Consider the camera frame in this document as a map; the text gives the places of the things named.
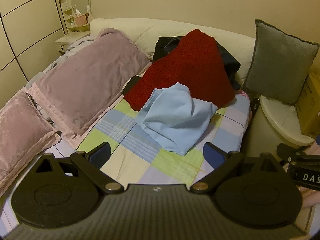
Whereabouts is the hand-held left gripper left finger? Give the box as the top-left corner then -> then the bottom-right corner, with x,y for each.
36,141 -> 123,195

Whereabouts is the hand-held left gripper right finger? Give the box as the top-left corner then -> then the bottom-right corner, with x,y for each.
189,141 -> 288,195

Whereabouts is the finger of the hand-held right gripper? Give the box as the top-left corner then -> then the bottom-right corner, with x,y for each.
276,143 -> 320,161

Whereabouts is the light blue shirt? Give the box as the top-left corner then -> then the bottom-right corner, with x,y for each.
137,82 -> 218,156

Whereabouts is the person's right forearm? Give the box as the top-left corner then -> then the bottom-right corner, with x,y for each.
296,185 -> 320,208

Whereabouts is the checked bed sheet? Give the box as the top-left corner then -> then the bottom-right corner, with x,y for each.
0,76 -> 252,230

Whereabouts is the white round nightstand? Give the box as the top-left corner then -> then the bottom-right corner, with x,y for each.
250,95 -> 315,180

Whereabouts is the yellow cardboard box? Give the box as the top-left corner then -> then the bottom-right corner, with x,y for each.
296,70 -> 320,139

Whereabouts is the purple pillow with pink band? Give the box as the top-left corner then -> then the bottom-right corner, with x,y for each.
24,27 -> 153,149

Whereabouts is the purple velvet pillow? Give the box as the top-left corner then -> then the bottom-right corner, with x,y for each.
0,90 -> 62,195

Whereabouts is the grey cushion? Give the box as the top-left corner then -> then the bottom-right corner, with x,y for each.
242,19 -> 320,105

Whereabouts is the dark red garment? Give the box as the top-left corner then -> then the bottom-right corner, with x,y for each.
124,29 -> 236,112

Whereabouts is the dark navy garment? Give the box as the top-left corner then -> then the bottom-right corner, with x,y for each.
121,36 -> 242,95

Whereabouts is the lilac crumpled blanket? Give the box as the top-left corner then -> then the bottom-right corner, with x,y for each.
44,34 -> 93,73

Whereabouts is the cream padded headboard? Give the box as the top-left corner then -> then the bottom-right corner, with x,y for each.
89,18 -> 257,90

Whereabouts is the pink tissue box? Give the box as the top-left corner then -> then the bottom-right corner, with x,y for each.
74,9 -> 88,27

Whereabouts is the cream wardrobe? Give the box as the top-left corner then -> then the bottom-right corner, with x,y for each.
0,0 -> 68,105

